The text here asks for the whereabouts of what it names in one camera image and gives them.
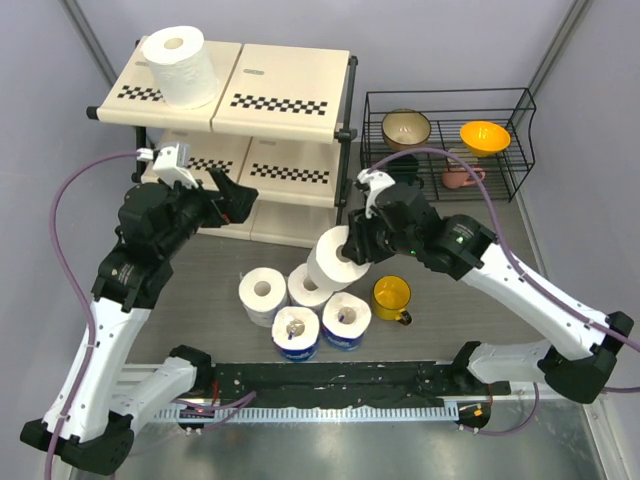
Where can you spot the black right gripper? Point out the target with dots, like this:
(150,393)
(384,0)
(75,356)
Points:
(360,246)

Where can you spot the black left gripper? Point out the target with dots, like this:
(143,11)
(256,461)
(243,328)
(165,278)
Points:
(237,209)

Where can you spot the white paper towel roll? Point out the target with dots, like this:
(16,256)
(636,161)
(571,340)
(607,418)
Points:
(181,66)
(263,293)
(327,267)

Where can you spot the blue paper roll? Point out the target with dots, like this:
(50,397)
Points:
(345,320)
(295,333)

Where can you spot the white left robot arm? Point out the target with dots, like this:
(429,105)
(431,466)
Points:
(86,427)

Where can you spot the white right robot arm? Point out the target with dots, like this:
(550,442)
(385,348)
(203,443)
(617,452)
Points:
(579,348)

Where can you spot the cream three-tier shelf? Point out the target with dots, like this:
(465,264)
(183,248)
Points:
(280,125)

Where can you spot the yellow mug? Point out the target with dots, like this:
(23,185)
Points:
(391,296)

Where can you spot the floral print paper roll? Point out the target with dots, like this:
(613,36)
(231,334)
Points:
(304,292)

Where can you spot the dark green mug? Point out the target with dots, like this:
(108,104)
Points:
(405,170)

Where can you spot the pink mug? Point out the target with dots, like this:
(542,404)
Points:
(457,178)

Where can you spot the beige ceramic bowl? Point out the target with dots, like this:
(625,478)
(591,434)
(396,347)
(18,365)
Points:
(404,129)

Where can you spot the orange bowl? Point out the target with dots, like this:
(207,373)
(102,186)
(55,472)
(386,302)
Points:
(484,138)

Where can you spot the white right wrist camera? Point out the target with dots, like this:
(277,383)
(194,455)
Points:
(374,183)

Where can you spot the black wire rack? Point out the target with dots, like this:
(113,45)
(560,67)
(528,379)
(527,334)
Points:
(448,111)

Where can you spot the white slotted cable duct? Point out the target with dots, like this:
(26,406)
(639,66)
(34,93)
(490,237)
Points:
(449,412)

